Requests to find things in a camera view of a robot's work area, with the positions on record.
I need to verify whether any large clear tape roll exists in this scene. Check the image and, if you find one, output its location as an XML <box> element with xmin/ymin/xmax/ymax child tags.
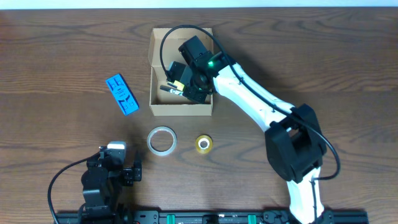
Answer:
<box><xmin>147</xmin><ymin>126</ymin><xmax>178</xmax><ymax>157</ymax></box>

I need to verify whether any black and white marker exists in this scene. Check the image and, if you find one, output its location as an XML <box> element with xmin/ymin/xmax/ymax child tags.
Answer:
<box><xmin>160</xmin><ymin>85</ymin><xmax>183</xmax><ymax>96</ymax></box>

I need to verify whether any brown cardboard box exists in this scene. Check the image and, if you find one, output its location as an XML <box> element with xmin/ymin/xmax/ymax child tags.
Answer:
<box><xmin>149</xmin><ymin>28</ymin><xmax>213</xmax><ymax>116</ymax></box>

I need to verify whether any small yellow tape roll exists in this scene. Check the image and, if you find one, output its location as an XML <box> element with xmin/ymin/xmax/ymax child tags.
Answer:
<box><xmin>195</xmin><ymin>134</ymin><xmax>213</xmax><ymax>154</ymax></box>

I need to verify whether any blue tape dispenser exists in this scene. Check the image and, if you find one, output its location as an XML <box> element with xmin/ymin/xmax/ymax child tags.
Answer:
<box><xmin>105</xmin><ymin>73</ymin><xmax>139</xmax><ymax>116</ymax></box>

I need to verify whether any yellow highlighter pen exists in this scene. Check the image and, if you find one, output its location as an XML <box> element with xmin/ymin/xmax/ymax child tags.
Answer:
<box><xmin>167</xmin><ymin>80</ymin><xmax>185</xmax><ymax>91</ymax></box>

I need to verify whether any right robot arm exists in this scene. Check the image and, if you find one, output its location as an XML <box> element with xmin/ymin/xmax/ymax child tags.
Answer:
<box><xmin>166</xmin><ymin>36</ymin><xmax>326</xmax><ymax>223</ymax></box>

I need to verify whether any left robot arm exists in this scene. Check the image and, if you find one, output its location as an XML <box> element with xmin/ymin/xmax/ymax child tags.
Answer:
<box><xmin>81</xmin><ymin>149</ymin><xmax>142</xmax><ymax>222</ymax></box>

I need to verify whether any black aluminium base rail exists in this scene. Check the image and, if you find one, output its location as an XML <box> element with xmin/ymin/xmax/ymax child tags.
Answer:
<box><xmin>57</xmin><ymin>210</ymin><xmax>369</xmax><ymax>224</ymax></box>

